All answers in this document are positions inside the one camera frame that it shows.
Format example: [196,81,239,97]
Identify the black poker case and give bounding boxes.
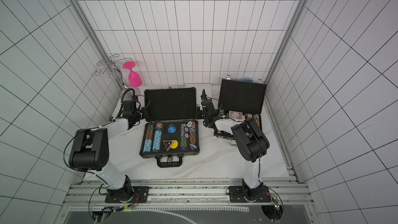
[140,87,200,168]
[217,79,266,128]

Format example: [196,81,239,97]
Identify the silver poker case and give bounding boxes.
[186,84,211,88]

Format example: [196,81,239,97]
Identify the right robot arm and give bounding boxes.
[201,95,269,201]

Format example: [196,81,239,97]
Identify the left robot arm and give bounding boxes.
[64,96,142,203]

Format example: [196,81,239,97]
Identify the pink hourglass object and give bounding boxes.
[123,61,143,88]

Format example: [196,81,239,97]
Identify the blue round object behind case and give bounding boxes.
[241,77,254,83]

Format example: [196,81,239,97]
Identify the chrome wire wall rack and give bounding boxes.
[94,54,133,89]

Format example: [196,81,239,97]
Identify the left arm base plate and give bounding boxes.
[105,186,150,204]

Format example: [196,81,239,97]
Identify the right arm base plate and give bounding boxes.
[226,185,272,203]

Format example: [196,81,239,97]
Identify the aluminium mounting rail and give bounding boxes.
[63,178,313,207]

